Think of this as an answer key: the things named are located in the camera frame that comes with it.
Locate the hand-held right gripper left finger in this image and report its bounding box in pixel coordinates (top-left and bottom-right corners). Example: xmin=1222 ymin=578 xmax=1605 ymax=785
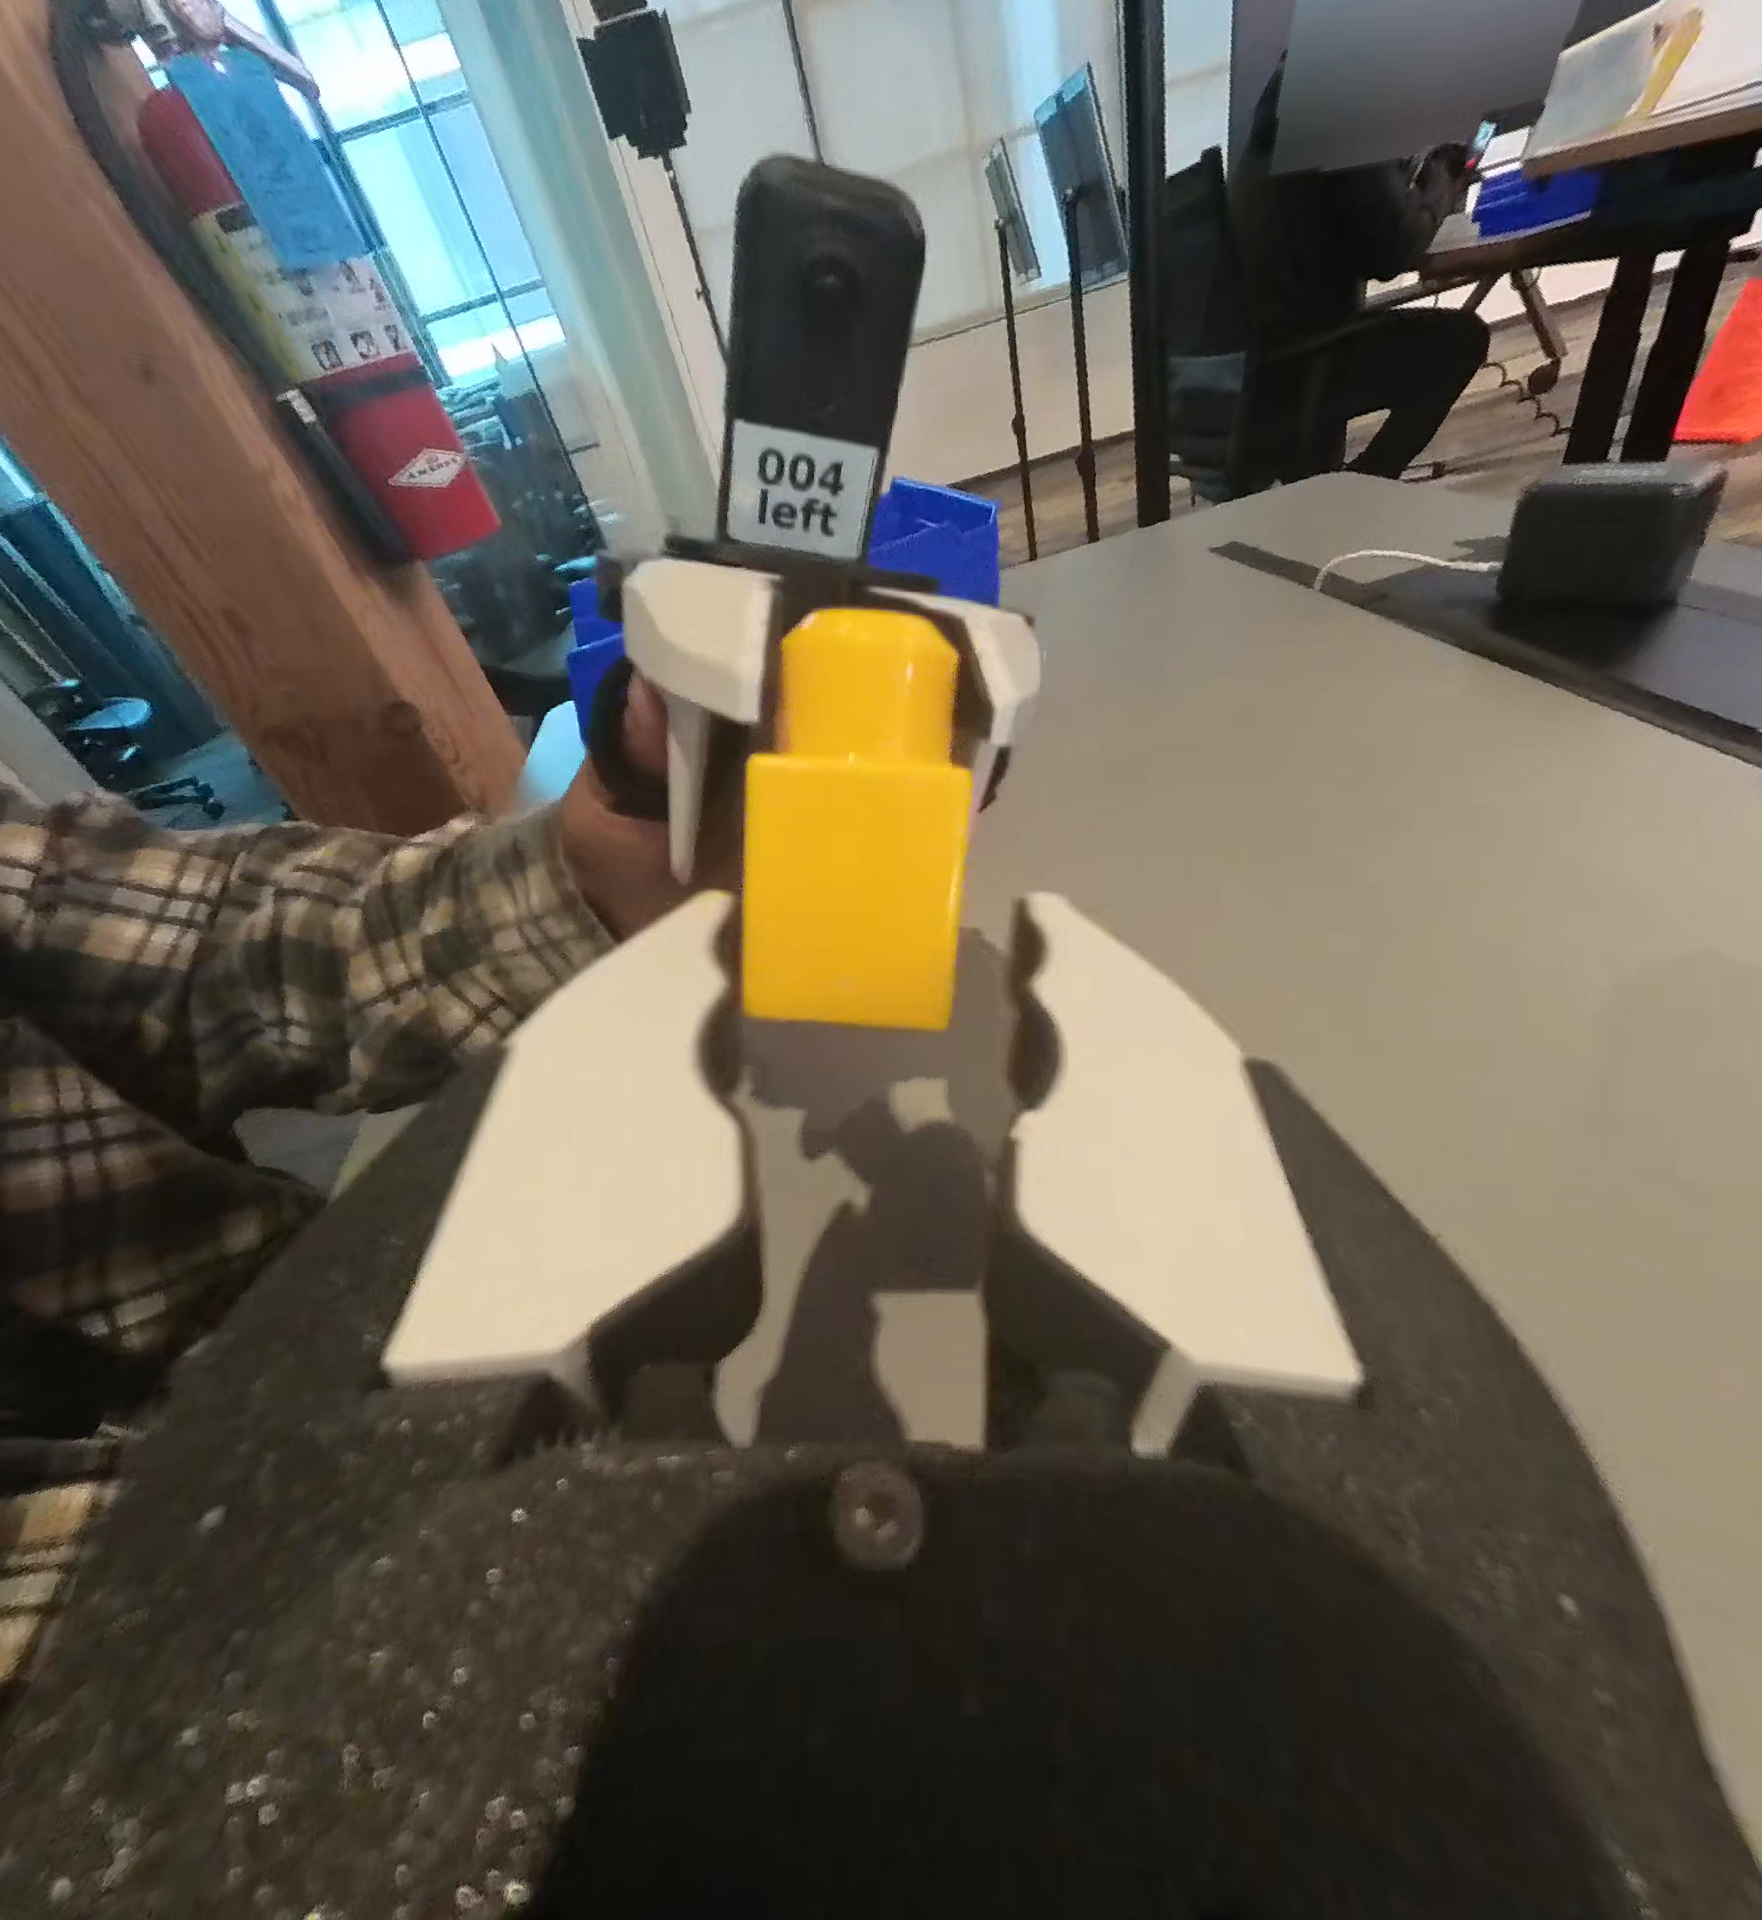
xmin=380 ymin=889 xmax=759 ymax=1413

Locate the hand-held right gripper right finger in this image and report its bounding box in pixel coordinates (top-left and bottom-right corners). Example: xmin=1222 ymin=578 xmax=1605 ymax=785
xmin=991 ymin=893 xmax=1366 ymax=1462

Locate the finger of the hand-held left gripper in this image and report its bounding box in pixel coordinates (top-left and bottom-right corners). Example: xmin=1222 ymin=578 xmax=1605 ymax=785
xmin=954 ymin=607 xmax=1042 ymax=811
xmin=619 ymin=560 xmax=779 ymax=888

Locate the blue divided plastic bin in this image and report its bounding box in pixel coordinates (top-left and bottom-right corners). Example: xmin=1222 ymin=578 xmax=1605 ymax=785
xmin=565 ymin=477 xmax=1006 ymax=723

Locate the small yellow mega block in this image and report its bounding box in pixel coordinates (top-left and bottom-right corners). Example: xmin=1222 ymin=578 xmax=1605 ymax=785
xmin=741 ymin=607 xmax=973 ymax=1034

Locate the person's left hand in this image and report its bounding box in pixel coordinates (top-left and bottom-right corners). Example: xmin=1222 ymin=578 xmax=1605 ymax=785
xmin=559 ymin=676 xmax=675 ymax=941

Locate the black light panel on stand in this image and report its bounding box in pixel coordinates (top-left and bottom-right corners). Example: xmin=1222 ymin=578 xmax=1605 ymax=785
xmin=579 ymin=0 xmax=737 ymax=360

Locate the red fire extinguisher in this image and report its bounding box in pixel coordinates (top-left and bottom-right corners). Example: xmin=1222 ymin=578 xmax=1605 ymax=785
xmin=137 ymin=82 xmax=504 ymax=567

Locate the person's plaid shirt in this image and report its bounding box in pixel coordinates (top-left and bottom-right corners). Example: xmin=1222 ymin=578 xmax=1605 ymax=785
xmin=0 ymin=757 xmax=357 ymax=1802

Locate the blue paper tag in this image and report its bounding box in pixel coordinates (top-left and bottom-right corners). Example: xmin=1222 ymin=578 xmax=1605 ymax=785
xmin=165 ymin=41 xmax=371 ymax=276

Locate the black office chair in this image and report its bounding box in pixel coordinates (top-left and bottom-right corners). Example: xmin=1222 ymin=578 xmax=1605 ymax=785
xmin=24 ymin=676 xmax=226 ymax=820

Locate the wooden pillar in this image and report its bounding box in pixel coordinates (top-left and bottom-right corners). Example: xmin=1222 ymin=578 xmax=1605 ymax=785
xmin=0 ymin=0 xmax=526 ymax=833

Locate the dark grey power adapter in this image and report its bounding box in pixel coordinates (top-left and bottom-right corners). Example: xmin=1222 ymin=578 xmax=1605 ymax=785
xmin=1494 ymin=457 xmax=1728 ymax=612

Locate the orange cone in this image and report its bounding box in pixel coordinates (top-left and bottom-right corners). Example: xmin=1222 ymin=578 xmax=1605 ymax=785
xmin=1672 ymin=272 xmax=1762 ymax=445

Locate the wooden desk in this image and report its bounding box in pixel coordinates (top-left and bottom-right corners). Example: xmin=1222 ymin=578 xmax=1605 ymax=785
xmin=1421 ymin=71 xmax=1762 ymax=468

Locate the black metal post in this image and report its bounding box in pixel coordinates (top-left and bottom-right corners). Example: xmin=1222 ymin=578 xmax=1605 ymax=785
xmin=1117 ymin=0 xmax=1177 ymax=530

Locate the white cable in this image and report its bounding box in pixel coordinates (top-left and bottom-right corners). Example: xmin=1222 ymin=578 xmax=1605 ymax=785
xmin=1311 ymin=545 xmax=1506 ymax=597

